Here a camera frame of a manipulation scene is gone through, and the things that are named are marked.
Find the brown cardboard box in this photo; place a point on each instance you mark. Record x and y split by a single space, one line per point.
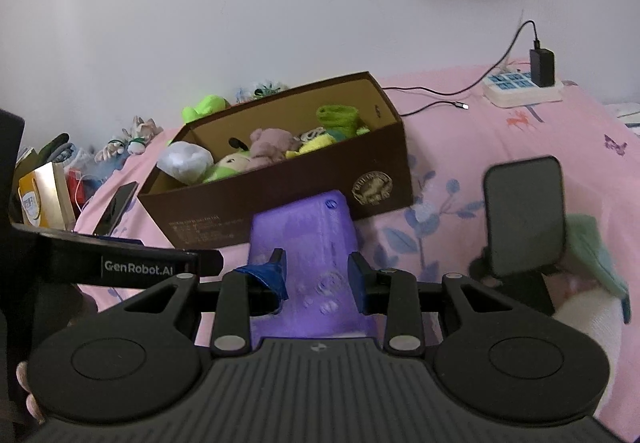
300 193

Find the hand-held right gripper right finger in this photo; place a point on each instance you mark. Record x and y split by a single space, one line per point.
359 283

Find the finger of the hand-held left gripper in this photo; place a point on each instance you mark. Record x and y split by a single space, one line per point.
150 263

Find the white power strip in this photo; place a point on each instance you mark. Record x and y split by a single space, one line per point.
510 90

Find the red packet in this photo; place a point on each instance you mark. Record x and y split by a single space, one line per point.
77 188

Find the beige and green plush doll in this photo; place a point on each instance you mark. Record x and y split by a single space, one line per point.
230 165

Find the white and yellow paper bag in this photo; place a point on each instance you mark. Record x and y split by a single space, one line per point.
42 198

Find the yellow towel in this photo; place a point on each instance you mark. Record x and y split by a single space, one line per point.
312 146

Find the black smartphone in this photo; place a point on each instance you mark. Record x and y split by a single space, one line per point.
117 208

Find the green ribbed towel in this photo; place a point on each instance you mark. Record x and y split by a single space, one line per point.
337 117

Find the white fluffy cloth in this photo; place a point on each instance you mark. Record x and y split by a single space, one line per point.
590 328

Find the pink printed bed sheet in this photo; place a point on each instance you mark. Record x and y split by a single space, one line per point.
500 133

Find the pale green cloth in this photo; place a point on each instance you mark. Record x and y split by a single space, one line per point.
595 258

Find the grey white plush toy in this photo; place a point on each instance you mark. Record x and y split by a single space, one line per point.
262 89

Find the dark green object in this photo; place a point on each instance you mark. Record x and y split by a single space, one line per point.
55 146

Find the purple tissue packet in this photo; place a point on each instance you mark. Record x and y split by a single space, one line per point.
310 233

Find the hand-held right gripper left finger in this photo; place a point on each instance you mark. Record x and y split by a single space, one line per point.
267 278

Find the floral cloth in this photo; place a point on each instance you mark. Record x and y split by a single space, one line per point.
314 132

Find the person's left hand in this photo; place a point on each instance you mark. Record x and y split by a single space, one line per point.
31 403

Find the smartphone on stand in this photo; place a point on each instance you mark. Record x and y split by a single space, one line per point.
525 218

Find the black charger adapter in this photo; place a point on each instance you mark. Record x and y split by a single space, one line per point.
542 65

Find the pink plush bunny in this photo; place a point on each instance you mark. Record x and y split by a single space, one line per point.
272 145

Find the black phone stand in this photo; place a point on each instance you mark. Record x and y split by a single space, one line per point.
525 293

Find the green plush toy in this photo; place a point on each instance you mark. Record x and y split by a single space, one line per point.
202 107

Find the small grey plush toy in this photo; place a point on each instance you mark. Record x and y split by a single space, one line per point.
112 149
145 130

